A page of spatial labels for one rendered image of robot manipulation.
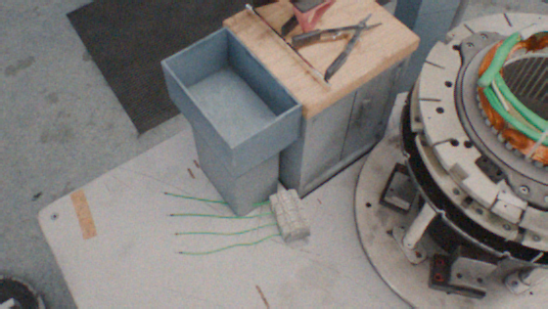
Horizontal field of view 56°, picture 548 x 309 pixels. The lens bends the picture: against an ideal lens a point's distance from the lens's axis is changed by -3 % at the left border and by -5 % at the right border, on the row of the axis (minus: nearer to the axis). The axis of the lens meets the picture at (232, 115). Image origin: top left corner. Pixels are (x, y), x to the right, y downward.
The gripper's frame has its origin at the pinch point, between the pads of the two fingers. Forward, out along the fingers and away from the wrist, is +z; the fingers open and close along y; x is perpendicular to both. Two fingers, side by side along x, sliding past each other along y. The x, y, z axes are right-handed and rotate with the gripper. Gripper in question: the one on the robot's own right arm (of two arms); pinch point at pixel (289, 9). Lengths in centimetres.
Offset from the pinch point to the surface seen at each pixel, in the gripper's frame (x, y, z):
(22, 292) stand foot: -71, -35, 107
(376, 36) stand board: 7.5, 9.8, 1.8
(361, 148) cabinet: 7.1, 13.3, 27.7
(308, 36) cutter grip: -1.7, 6.0, -1.0
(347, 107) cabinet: 1.1, 12.8, 9.9
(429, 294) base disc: -1.8, 38.6, 27.4
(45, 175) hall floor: -48, -70, 110
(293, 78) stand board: -6.2, 8.6, 1.7
